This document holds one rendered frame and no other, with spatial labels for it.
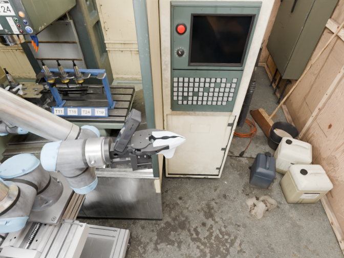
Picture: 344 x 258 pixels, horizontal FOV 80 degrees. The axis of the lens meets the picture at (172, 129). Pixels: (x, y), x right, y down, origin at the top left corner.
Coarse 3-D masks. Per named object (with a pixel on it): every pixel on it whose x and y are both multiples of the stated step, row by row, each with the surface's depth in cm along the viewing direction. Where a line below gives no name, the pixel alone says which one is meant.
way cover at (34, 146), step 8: (16, 136) 172; (24, 136) 171; (32, 136) 169; (40, 136) 168; (104, 136) 171; (8, 144) 168; (16, 144) 167; (24, 144) 166; (32, 144) 164; (40, 144) 163; (8, 152) 162; (16, 152) 160; (24, 152) 159; (32, 152) 158; (40, 152) 157
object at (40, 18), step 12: (0, 0) 106; (24, 0) 108; (36, 0) 117; (48, 0) 128; (60, 0) 141; (72, 0) 157; (36, 12) 118; (48, 12) 128; (60, 12) 142; (36, 24) 118; (48, 24) 129
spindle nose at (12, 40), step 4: (0, 36) 132; (4, 36) 132; (8, 36) 133; (12, 36) 134; (16, 36) 136; (20, 36) 138; (24, 36) 141; (0, 40) 134; (4, 40) 134; (8, 40) 134; (12, 40) 135; (16, 40) 137; (20, 40) 139; (24, 40) 141; (4, 44) 136; (8, 44) 136; (12, 44) 137; (16, 44) 138
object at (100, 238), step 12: (96, 228) 168; (108, 228) 167; (120, 228) 167; (96, 240) 162; (108, 240) 162; (120, 240) 161; (84, 252) 156; (96, 252) 156; (108, 252) 156; (120, 252) 155
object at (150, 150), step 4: (152, 144) 52; (144, 148) 51; (148, 148) 51; (152, 148) 51; (156, 148) 51; (160, 148) 51; (164, 148) 52; (168, 148) 52; (144, 152) 50; (148, 152) 50; (152, 152) 50; (156, 152) 51
